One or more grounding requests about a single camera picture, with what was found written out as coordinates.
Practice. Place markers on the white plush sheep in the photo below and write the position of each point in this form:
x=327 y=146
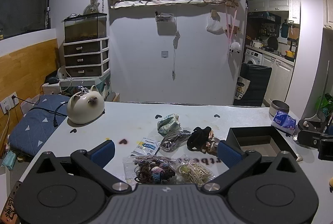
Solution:
x=235 y=47

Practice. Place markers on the vase of dried flowers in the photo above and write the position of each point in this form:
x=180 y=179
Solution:
x=94 y=0

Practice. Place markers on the clear bag of crochet pieces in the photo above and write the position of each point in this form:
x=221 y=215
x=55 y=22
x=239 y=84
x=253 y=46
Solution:
x=153 y=169

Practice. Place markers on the green plant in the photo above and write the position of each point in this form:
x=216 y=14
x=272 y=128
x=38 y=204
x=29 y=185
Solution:
x=324 y=105

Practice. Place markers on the round metal tin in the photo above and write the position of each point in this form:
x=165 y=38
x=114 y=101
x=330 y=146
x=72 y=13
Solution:
x=279 y=108

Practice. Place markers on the white kitchen wall cabinets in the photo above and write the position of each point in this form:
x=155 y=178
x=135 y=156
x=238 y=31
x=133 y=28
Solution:
x=275 y=2

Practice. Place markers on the wall socket plate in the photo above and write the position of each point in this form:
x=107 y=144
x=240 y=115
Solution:
x=164 y=54

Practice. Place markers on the white washing machine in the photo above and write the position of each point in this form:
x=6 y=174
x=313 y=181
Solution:
x=253 y=56

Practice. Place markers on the black fluffy scrunchie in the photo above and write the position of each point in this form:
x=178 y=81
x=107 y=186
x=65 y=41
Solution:
x=199 y=135

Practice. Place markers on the white hanging bag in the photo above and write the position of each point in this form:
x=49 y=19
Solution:
x=214 y=25

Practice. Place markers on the black box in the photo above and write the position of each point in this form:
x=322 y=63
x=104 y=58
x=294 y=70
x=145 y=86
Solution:
x=260 y=139

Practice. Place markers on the cartoon printed tote bag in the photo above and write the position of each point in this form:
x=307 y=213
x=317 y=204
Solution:
x=242 y=88

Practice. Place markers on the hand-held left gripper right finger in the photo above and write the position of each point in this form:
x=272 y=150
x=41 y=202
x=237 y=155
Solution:
x=229 y=155

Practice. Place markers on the blue and white tissue pack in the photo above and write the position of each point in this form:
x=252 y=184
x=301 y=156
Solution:
x=285 y=122

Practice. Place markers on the beige satin scrunchie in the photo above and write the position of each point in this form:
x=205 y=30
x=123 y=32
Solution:
x=210 y=136

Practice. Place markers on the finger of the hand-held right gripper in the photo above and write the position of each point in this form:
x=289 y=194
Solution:
x=308 y=135

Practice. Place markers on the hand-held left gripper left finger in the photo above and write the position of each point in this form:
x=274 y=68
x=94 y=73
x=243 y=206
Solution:
x=103 y=154

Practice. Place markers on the blue patterned mattress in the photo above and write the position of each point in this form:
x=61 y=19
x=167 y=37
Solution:
x=33 y=125

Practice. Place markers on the white wall power outlet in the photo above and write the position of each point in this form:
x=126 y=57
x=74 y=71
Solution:
x=10 y=103

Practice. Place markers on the white plastic drawer unit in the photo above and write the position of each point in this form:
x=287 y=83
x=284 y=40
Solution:
x=85 y=57

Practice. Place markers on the glass fish tank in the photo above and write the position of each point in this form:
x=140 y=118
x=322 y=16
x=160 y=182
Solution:
x=85 y=28

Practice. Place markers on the wooden printed sign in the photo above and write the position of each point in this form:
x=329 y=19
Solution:
x=10 y=204

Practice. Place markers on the small blue and white packet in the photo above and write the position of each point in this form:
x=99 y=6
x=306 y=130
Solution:
x=145 y=148

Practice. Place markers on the grey satin scrunchie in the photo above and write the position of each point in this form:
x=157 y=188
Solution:
x=214 y=145

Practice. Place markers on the clear wall holder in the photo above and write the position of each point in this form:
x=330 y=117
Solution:
x=164 y=22

